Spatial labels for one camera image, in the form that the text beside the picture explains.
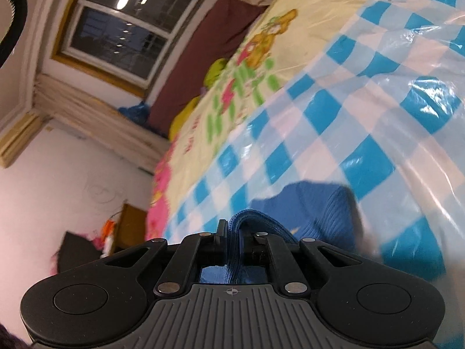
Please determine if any cartoon printed bedsheet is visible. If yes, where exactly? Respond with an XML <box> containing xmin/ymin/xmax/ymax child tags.
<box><xmin>145</xmin><ymin>0</ymin><xmax>413</xmax><ymax>241</ymax></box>

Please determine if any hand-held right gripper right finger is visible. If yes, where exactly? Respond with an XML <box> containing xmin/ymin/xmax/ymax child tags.
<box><xmin>243</xmin><ymin>231</ymin><xmax>361</xmax><ymax>296</ymax></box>

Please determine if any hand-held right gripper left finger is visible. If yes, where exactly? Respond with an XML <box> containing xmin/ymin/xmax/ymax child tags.
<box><xmin>103</xmin><ymin>220</ymin><xmax>231</xmax><ymax>296</ymax></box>

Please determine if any dark cloth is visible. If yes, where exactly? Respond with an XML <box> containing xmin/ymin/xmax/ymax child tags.
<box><xmin>54</xmin><ymin>231</ymin><xmax>107</xmax><ymax>274</ymax></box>

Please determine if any lime green cushion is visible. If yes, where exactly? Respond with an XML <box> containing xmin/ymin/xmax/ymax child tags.
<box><xmin>170</xmin><ymin>96</ymin><xmax>203</xmax><ymax>141</ymax></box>
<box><xmin>203</xmin><ymin>58</ymin><xmax>232</xmax><ymax>88</ymax></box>

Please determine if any black cable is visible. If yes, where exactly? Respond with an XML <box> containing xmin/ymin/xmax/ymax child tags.
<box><xmin>0</xmin><ymin>0</ymin><xmax>29</xmax><ymax>70</ymax></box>

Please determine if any blue plastic bag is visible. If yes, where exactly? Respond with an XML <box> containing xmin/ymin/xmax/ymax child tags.
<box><xmin>118</xmin><ymin>102</ymin><xmax>152</xmax><ymax>132</ymax></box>

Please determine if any orange plastic toy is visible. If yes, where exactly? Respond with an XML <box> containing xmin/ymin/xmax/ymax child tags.
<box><xmin>101</xmin><ymin>218</ymin><xmax>117</xmax><ymax>256</ymax></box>

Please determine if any maroon cloth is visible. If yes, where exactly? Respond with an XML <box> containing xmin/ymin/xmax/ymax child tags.
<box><xmin>148</xmin><ymin>0</ymin><xmax>272</xmax><ymax>140</ymax></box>

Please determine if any wooden cabinet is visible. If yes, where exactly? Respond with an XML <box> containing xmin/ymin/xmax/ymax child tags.
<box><xmin>113</xmin><ymin>204</ymin><xmax>148</xmax><ymax>254</ymax></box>

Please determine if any blue checkered plastic sheet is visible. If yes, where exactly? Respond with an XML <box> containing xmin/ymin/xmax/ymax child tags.
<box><xmin>162</xmin><ymin>0</ymin><xmax>465</xmax><ymax>349</ymax></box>

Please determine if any window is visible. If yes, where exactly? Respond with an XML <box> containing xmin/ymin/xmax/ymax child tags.
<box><xmin>51</xmin><ymin>0</ymin><xmax>219</xmax><ymax>99</ymax></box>

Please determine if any blue striped knit sweater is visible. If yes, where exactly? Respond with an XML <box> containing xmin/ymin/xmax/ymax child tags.
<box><xmin>201</xmin><ymin>180</ymin><xmax>360</xmax><ymax>286</ymax></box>

